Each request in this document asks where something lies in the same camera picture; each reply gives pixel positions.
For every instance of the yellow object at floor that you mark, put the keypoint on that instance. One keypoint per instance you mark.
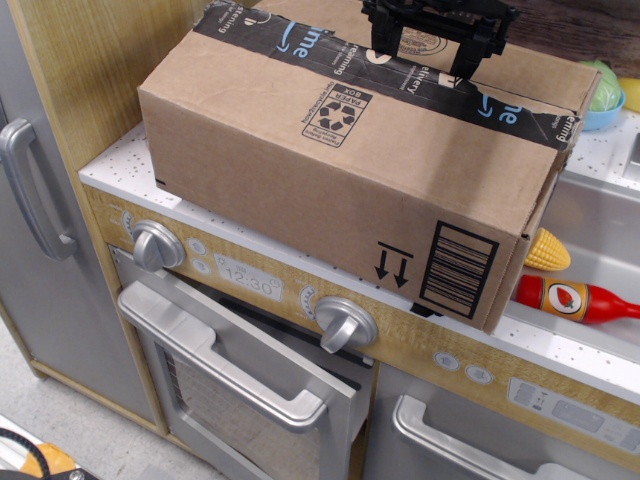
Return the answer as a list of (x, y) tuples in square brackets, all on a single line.
[(58, 461)]

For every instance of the yellow toy corn cob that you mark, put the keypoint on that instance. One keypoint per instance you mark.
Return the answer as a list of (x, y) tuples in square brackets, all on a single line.
[(547, 253)]

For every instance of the yellow toy at right edge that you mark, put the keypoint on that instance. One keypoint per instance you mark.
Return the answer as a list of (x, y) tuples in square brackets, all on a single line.
[(631, 89)]

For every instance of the silver dishwasher door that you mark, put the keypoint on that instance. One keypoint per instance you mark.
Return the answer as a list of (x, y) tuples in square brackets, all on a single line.
[(389, 457)]

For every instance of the grey toy fridge door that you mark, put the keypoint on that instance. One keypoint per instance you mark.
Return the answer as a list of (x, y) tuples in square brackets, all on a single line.
[(61, 313)]

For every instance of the silver oven door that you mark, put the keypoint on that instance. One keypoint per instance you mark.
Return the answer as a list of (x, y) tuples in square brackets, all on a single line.
[(250, 394)]

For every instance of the silver fridge door handle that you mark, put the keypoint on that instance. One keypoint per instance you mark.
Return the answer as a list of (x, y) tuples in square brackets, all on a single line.
[(16, 138)]

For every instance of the silver right oven knob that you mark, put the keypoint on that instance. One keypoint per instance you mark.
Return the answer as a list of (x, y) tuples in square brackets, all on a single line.
[(344, 324)]

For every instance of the blue toy bowl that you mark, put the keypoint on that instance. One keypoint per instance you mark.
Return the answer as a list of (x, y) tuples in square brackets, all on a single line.
[(602, 119)]

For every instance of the silver left oven knob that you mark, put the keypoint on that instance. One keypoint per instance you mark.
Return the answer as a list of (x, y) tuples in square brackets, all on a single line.
[(156, 247)]

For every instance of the silver toy sink basin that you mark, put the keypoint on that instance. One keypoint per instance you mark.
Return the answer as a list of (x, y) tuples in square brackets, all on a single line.
[(599, 224)]

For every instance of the large brown cardboard box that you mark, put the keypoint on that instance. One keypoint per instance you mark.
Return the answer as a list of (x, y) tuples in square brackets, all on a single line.
[(282, 118)]

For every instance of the silver oven knob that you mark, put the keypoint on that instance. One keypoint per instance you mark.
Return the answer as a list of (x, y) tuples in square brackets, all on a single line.
[(344, 324), (156, 247)]

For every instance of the red toy ketchup bottle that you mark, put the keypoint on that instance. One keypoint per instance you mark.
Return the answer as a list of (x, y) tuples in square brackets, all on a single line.
[(573, 301)]

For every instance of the green toy cabbage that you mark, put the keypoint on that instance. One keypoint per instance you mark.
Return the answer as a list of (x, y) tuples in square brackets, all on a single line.
[(608, 92)]

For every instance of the silver dishwasher door handle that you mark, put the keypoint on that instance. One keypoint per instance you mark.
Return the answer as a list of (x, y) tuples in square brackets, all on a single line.
[(407, 420)]

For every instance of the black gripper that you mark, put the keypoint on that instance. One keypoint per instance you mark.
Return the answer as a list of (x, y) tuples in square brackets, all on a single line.
[(481, 40)]

